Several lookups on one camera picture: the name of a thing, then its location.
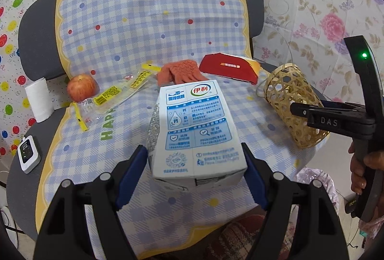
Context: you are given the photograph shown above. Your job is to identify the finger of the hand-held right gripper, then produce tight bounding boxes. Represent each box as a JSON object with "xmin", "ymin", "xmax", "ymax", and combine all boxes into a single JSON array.
[{"xmin": 289, "ymin": 101, "xmax": 314, "ymax": 128}]

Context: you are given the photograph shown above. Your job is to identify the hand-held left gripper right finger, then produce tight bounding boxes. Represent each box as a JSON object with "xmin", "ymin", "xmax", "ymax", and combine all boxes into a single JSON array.
[{"xmin": 240, "ymin": 142, "xmax": 345, "ymax": 260}]

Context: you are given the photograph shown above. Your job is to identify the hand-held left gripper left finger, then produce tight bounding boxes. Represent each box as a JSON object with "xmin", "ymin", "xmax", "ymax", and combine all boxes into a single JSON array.
[{"xmin": 32, "ymin": 144, "xmax": 149, "ymax": 260}]

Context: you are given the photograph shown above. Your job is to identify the woven bamboo basket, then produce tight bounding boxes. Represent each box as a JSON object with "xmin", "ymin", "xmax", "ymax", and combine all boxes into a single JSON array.
[{"xmin": 256, "ymin": 64, "xmax": 330, "ymax": 149}]

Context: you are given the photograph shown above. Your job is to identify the blue white milk carton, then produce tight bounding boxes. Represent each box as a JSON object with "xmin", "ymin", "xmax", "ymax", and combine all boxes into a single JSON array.
[{"xmin": 146, "ymin": 79, "xmax": 248, "ymax": 192}]

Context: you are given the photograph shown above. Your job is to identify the person's right hand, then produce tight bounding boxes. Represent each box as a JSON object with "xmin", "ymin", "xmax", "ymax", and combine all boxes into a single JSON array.
[{"xmin": 348, "ymin": 141, "xmax": 384, "ymax": 196}]

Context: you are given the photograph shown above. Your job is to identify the person's plaid trousers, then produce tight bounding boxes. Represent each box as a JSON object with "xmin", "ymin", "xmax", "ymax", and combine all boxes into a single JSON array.
[{"xmin": 207, "ymin": 209, "xmax": 300, "ymax": 260}]

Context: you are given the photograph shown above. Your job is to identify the pink clear plastic bag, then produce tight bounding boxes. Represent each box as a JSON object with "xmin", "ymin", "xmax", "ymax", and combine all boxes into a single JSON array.
[{"xmin": 295, "ymin": 167, "xmax": 341, "ymax": 218}]

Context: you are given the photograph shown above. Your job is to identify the clear wrapper yellow label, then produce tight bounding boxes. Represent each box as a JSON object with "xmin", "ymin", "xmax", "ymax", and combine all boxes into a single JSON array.
[{"xmin": 70, "ymin": 62, "xmax": 161, "ymax": 132}]

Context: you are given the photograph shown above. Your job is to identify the red cardboard box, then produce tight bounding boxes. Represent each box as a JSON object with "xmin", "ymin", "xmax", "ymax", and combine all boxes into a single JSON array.
[{"xmin": 199, "ymin": 53, "xmax": 261, "ymax": 86}]

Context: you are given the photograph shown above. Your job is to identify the red apple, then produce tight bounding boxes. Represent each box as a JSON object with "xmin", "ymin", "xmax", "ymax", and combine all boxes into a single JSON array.
[{"xmin": 66, "ymin": 74, "xmax": 99, "ymax": 103}]

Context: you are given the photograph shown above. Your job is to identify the white timer device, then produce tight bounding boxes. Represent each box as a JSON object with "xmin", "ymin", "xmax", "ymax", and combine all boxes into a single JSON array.
[{"xmin": 17, "ymin": 135, "xmax": 42, "ymax": 174}]

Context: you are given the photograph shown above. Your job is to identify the orange knitted glove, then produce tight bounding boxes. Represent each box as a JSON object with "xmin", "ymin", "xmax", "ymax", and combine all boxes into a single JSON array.
[{"xmin": 156, "ymin": 59, "xmax": 210, "ymax": 88}]

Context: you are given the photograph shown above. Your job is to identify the white paper roll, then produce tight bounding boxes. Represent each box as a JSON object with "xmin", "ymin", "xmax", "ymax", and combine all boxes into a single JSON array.
[{"xmin": 24, "ymin": 77, "xmax": 54, "ymax": 123}]

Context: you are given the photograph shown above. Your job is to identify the blue checkered dotted cloth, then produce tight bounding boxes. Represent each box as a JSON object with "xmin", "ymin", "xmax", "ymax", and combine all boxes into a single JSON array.
[{"xmin": 34, "ymin": 0, "xmax": 327, "ymax": 260}]

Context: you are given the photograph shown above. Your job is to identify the grey office chair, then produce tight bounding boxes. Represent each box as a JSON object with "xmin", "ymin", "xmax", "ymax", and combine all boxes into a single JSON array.
[{"xmin": 6, "ymin": 0, "xmax": 327, "ymax": 248}]

